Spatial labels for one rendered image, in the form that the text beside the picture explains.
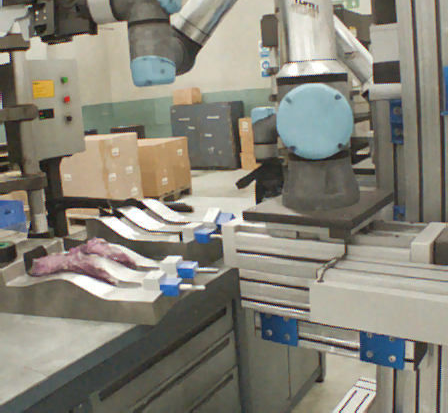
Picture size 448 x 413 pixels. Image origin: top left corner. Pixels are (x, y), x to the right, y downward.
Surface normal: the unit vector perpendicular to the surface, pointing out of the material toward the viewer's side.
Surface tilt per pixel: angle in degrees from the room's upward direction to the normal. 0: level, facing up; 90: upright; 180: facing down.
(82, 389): 90
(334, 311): 90
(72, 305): 90
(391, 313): 90
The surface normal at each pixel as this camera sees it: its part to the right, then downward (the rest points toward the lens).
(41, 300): -0.27, 0.20
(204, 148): -0.55, 0.20
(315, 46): 0.07, 0.18
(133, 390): 0.83, 0.03
